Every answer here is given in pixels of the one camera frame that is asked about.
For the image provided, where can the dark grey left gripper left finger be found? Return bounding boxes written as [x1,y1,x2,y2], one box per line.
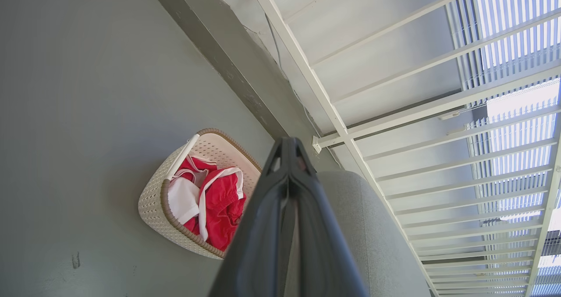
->
[209,138,291,297]

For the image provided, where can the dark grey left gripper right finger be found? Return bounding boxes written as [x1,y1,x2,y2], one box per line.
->
[288,137,368,297]

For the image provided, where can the cream perforated laundry basket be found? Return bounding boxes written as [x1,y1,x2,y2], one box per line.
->
[138,128,263,260]

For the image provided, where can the red and white garment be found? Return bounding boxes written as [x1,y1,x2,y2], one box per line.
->
[167,155,247,252]

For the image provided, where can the grey fabric sofa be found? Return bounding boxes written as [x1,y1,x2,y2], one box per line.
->
[317,170,432,297]

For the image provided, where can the white slatted window blind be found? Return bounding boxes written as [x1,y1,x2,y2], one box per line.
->
[440,0,561,297]

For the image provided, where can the thin white wall cable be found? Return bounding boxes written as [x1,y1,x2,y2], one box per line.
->
[265,14,342,169]

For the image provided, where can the white metal window frame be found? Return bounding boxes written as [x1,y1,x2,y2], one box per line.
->
[246,0,561,297]

